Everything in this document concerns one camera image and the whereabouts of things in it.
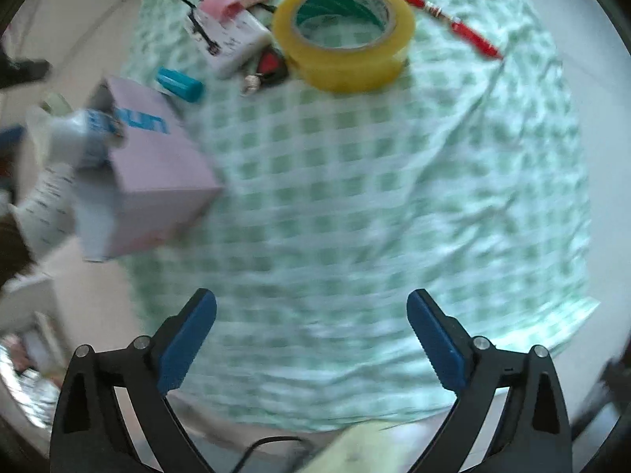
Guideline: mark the pink cardboard box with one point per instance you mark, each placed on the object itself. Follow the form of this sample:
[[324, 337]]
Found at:
[[155, 183]]

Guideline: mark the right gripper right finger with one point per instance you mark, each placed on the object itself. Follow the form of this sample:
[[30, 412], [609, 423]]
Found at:
[[533, 431]]

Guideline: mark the teal cylinder tube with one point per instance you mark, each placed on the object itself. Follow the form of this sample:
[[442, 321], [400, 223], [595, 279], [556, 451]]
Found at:
[[179, 84]]

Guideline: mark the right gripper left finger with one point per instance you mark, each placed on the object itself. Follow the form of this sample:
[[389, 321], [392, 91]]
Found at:
[[89, 432]]

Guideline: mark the green slipper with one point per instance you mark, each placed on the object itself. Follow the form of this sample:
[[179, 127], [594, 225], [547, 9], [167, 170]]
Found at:
[[55, 104]]

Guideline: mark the green checkered cloth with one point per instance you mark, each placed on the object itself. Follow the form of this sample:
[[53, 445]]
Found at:
[[465, 177]]

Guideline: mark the yellow tape roll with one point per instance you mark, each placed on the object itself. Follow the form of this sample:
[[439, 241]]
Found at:
[[345, 46]]

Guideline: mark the white plastic bottle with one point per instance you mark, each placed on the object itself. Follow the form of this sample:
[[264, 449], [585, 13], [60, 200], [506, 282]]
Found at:
[[83, 139]]

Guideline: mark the black red car key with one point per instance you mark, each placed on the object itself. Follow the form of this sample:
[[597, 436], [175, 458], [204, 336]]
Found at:
[[269, 69]]

